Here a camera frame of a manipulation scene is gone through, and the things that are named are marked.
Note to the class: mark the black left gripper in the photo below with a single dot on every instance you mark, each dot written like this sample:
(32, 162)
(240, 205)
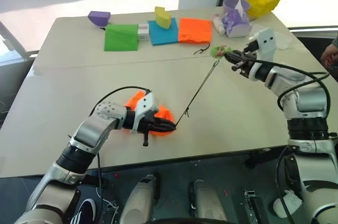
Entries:
(149, 126)

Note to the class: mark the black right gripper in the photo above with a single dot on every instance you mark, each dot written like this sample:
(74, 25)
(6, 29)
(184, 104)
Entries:
(247, 66)

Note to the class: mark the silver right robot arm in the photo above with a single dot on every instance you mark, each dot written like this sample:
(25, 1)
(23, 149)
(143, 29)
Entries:
(306, 102)

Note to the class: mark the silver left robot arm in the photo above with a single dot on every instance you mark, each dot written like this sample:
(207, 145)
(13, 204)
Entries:
(89, 129)

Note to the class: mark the bystander bare hand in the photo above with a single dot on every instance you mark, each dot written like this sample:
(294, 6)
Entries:
(328, 57)

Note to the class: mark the purple white paper container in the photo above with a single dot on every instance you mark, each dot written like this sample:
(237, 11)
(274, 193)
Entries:
(236, 23)

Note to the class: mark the white pink bottle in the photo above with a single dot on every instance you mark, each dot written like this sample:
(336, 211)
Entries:
(218, 24)

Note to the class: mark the white crumpled plastic wrap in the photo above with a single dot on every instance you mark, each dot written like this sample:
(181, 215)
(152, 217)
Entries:
(283, 41)

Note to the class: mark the yellow plastic bin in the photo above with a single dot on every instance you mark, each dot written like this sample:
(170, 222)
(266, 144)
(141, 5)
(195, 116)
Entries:
(264, 0)

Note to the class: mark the beige rounded robot leg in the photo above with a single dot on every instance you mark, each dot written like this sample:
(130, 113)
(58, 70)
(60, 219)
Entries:
(208, 200)
(138, 200)

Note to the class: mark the yellow-green wedge block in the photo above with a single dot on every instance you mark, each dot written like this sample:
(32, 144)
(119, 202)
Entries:
(162, 19)

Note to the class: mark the small white printed box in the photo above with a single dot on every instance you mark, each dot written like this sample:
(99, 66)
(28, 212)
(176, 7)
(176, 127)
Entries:
(143, 32)

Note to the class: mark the purple wedge container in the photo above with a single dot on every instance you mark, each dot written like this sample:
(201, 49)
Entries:
(99, 18)

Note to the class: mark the white rounded object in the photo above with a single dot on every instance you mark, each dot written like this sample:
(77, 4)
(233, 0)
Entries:
(287, 205)

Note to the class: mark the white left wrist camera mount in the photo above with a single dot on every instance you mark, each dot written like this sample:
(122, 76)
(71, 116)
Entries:
(145, 105)

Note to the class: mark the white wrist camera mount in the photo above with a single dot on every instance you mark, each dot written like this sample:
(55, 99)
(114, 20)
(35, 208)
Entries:
(145, 105)
(266, 43)

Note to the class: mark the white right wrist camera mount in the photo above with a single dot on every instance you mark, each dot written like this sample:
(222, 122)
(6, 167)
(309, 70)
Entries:
(266, 43)

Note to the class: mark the black table bracket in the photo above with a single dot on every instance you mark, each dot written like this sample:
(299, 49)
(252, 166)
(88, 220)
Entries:
(257, 159)

